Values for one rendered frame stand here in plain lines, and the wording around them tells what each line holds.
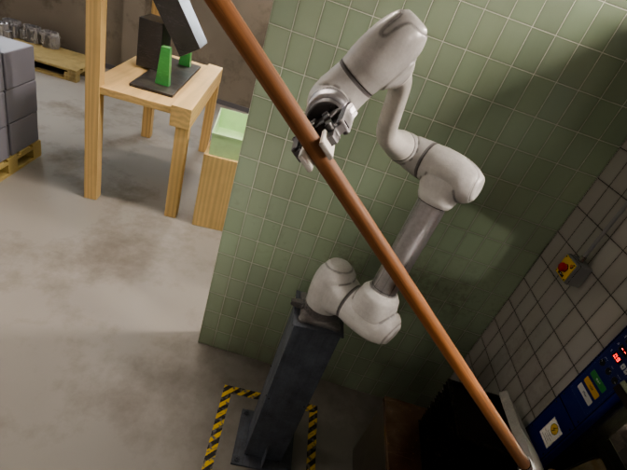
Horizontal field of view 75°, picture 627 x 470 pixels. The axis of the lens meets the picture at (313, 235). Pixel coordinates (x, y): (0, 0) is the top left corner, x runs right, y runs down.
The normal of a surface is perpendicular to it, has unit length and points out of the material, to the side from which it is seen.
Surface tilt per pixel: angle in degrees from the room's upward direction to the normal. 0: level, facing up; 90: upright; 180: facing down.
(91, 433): 0
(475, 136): 90
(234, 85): 90
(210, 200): 90
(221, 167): 90
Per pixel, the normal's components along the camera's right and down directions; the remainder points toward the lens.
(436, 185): -0.60, 0.22
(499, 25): -0.11, 0.50
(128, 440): 0.29, -0.81
